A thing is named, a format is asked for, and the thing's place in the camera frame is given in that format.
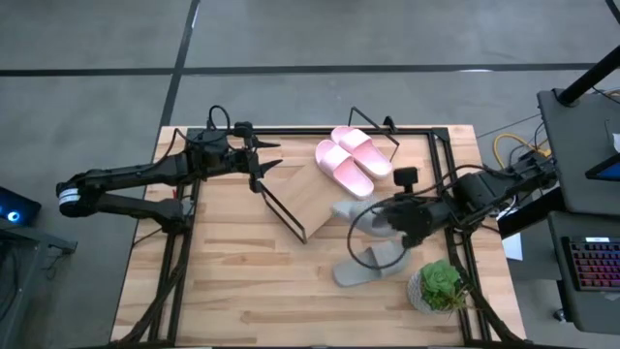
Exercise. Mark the black aluminium table frame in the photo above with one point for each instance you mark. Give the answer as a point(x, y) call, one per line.
point(300, 131)

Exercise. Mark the grey rubber slide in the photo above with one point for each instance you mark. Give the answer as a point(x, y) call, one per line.
point(349, 277)
point(349, 211)

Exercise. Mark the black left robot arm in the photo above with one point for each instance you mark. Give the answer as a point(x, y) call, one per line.
point(121, 174)

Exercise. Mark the black frame clamp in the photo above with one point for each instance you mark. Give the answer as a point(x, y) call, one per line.
point(389, 125)

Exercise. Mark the black pole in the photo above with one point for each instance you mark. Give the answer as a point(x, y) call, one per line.
point(588, 75)

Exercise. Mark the green succulent in white pot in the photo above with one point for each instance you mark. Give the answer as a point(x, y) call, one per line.
point(438, 283)

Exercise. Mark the black keyboard desk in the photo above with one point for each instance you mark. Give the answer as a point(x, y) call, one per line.
point(591, 310)

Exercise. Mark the wooden shelf with black frame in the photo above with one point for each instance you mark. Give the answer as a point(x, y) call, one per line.
point(310, 199)

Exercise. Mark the backlit keyboard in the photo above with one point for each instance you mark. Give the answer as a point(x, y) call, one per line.
point(596, 264)

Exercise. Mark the black caster wheel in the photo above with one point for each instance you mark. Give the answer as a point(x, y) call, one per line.
point(560, 315)

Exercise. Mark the white paper sheet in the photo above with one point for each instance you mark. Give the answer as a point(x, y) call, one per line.
point(616, 141)
point(513, 247)

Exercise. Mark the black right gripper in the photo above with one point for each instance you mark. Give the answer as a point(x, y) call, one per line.
point(431, 218)

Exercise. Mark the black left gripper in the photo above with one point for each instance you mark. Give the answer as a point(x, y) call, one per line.
point(239, 160)

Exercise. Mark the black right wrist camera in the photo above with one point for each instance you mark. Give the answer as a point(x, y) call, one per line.
point(406, 178)

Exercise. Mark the pink rubber slide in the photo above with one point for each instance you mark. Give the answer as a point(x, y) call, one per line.
point(346, 172)
point(365, 150)

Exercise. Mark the tablet with blue screen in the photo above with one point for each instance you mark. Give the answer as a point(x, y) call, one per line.
point(608, 170)

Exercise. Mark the black computer with blue light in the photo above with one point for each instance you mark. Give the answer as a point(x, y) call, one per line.
point(14, 208)

